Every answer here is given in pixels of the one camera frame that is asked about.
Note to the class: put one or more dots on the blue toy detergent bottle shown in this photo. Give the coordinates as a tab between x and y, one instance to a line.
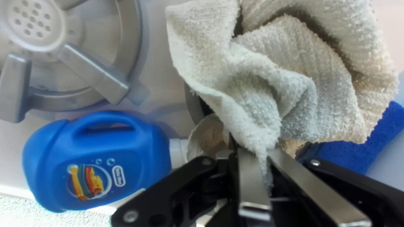
93	161

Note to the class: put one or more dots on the blue cloth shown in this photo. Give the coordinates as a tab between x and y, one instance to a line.
359	155

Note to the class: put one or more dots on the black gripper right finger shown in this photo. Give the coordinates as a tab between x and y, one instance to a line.
338	210

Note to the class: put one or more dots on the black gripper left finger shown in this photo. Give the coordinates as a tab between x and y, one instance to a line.
253	201

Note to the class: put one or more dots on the white terry towel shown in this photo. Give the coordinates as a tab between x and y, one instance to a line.
284	72

